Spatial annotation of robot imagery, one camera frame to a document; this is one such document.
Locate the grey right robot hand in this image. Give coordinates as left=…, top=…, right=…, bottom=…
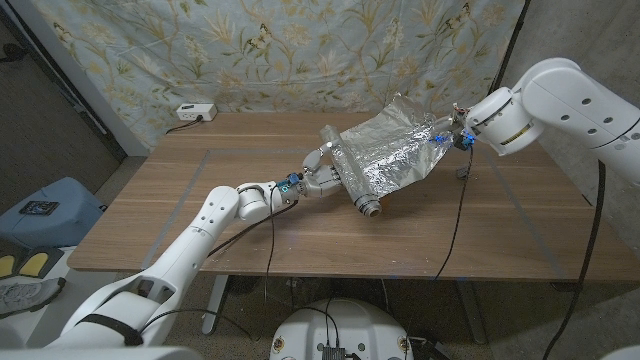
left=430, top=113, right=469, bottom=145

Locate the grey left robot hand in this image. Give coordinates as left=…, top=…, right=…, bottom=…
left=298, top=142, right=346, bottom=199

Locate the aluminum foil roll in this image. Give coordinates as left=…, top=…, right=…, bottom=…
left=318, top=92, right=454, bottom=219

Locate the black backdrop stand pole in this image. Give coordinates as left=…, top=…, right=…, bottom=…
left=487, top=0, right=531, bottom=96

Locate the floral printed backdrop cloth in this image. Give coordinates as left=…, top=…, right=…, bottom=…
left=29, top=0, right=526, bottom=151

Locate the white power strip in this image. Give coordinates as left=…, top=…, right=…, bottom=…
left=175, top=103, right=219, bottom=123

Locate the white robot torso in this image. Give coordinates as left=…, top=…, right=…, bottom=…
left=268, top=298, right=415, bottom=360

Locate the white table leg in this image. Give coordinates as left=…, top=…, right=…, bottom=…
left=202, top=274, right=229, bottom=335
left=454, top=279, right=487, bottom=345

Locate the blue-grey storage box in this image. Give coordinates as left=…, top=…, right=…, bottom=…
left=0, top=176, right=107, bottom=250

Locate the black device with screen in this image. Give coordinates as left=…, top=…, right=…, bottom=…
left=18, top=200, right=60, bottom=217

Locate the black mat with yellow footprints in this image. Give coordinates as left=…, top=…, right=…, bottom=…
left=0, top=247, right=65, bottom=279

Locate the grey sneaker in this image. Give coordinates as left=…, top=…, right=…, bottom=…
left=0, top=277, right=67, bottom=319

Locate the thin black left wrist cable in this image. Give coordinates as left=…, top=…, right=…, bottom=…
left=137, top=184, right=281, bottom=341

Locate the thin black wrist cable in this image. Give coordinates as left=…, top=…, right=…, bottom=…
left=137, top=184, right=281, bottom=341
left=433, top=144, right=475, bottom=281

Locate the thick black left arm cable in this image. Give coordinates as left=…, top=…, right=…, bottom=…
left=207, top=198, right=300, bottom=259

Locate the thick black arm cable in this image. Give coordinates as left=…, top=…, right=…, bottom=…
left=542, top=159, right=607, bottom=360
left=207, top=198, right=300, bottom=259

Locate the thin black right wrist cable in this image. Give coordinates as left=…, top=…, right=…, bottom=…
left=433, top=144, right=475, bottom=281

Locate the black power strip cord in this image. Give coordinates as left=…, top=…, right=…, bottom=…
left=164, top=115, right=204, bottom=135

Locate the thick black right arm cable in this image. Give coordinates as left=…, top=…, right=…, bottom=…
left=542, top=159, right=607, bottom=360

